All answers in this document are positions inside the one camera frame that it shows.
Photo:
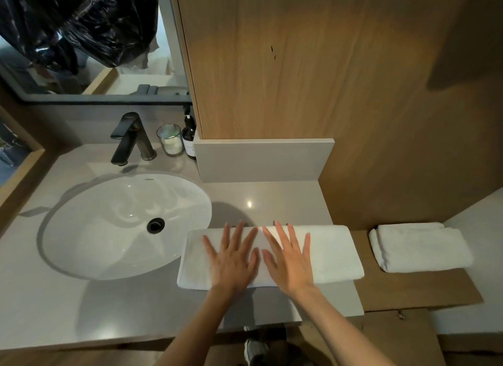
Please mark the person's right hand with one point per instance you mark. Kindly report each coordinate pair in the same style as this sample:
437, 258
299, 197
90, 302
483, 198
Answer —
292, 265

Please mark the person's left hand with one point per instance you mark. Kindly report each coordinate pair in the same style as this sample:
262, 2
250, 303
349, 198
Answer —
232, 263

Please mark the white towel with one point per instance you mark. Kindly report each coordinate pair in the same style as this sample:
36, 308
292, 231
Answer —
420, 247
338, 251

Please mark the wooden cabinet flap door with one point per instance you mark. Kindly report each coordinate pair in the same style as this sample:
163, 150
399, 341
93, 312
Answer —
393, 338

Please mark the person's left forearm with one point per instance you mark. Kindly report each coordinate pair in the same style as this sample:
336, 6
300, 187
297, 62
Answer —
192, 330

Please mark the person's white shoe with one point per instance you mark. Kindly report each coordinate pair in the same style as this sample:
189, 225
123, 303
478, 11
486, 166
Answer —
255, 350

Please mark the person's dark trousers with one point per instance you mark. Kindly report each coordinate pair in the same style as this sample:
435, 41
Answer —
283, 356

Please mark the black sink drain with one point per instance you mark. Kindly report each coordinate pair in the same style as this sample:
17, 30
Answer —
155, 225

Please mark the grey stone backsplash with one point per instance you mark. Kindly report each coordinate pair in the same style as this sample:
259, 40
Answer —
263, 161

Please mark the metal door hinge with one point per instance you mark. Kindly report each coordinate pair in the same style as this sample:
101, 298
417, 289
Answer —
401, 314

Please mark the dark pump bottle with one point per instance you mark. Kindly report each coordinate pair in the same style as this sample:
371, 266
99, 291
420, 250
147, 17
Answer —
189, 137

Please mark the glass jar with cotton pads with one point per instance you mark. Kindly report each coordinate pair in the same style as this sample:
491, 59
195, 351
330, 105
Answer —
171, 141

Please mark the white oval sink basin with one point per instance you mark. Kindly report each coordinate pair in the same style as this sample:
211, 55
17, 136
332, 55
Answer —
98, 236

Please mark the black faucet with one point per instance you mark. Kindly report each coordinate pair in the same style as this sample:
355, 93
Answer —
131, 137

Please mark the wooden back panel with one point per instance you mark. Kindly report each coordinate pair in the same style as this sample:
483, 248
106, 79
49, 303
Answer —
334, 63

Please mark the wall mirror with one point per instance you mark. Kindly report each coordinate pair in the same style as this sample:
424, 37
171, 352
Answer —
149, 82

